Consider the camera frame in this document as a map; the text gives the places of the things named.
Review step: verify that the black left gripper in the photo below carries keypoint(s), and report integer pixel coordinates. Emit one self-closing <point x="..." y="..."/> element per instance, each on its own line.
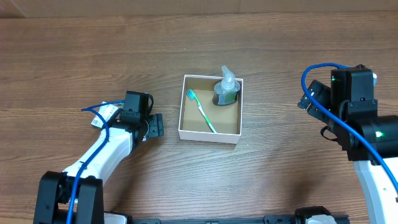
<point x="155" y="125"/>

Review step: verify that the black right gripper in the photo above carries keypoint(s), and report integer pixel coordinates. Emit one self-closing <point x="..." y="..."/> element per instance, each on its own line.
<point x="314" y="98"/>

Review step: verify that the green white toothbrush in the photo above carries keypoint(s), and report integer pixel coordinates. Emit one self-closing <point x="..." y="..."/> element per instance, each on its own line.
<point x="191" y="94"/>

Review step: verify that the clear soap pump bottle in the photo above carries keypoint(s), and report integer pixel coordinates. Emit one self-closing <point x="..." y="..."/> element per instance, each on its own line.
<point x="226" y="91"/>

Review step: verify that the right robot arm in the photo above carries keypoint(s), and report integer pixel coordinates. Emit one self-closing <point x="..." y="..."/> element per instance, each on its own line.
<point x="349" y="110"/>

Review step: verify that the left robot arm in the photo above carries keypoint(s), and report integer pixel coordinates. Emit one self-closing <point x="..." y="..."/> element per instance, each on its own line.
<point x="75" y="195"/>

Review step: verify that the white cardboard box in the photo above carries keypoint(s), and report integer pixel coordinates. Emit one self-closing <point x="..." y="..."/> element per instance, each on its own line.
<point x="227" y="120"/>

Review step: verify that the white green soap packet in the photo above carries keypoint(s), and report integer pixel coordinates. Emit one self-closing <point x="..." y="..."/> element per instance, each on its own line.
<point x="108" y="112"/>

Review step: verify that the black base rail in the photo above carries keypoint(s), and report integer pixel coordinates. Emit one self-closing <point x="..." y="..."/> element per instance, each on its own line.
<point x="314" y="214"/>

